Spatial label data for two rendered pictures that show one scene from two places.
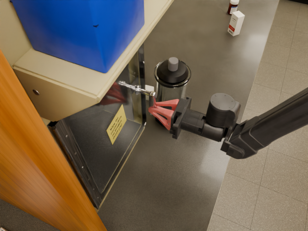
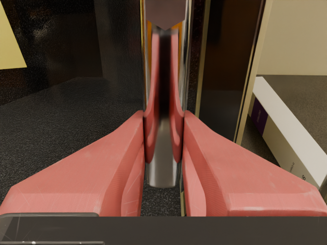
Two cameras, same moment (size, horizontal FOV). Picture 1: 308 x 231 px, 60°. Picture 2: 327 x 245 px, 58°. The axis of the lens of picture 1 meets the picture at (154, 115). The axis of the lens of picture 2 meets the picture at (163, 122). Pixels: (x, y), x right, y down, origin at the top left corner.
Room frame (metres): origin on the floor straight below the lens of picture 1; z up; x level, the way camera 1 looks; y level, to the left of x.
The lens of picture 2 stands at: (0.40, -0.08, 1.22)
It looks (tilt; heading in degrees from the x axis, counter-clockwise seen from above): 37 degrees down; 66
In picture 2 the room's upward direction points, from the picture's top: 1 degrees clockwise
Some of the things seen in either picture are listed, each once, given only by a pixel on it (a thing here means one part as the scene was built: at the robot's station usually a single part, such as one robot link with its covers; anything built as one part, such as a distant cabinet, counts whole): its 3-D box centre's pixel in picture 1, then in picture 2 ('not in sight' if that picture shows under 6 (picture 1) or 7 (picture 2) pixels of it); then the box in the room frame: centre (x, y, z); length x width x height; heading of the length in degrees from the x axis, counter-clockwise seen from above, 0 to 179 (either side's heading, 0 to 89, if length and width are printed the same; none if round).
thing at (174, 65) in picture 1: (173, 68); not in sight; (0.56, -0.05, 1.18); 0.09 x 0.09 x 0.07
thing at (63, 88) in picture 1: (125, 34); not in sight; (0.34, 0.04, 1.46); 0.32 x 0.11 x 0.10; 156
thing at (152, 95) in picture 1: (146, 101); (164, 73); (0.45, 0.02, 1.17); 0.05 x 0.03 x 0.10; 66
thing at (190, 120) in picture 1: (190, 120); not in sight; (0.40, -0.10, 1.15); 0.10 x 0.07 x 0.07; 156
